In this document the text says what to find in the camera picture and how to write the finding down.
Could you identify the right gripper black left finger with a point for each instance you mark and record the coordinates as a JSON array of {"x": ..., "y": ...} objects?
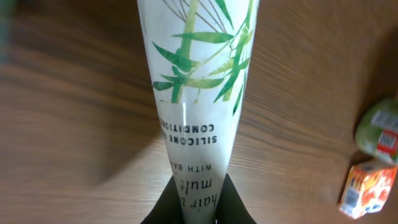
[{"x": 167, "y": 209}]

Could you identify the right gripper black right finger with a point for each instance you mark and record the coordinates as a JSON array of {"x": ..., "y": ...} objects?
[{"x": 231, "y": 209}]

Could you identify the white bamboo print tube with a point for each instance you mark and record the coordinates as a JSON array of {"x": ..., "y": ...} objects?
[{"x": 198, "y": 53}]

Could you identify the green lid jar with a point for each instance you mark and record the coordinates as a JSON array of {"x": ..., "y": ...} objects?
[{"x": 376, "y": 133}]

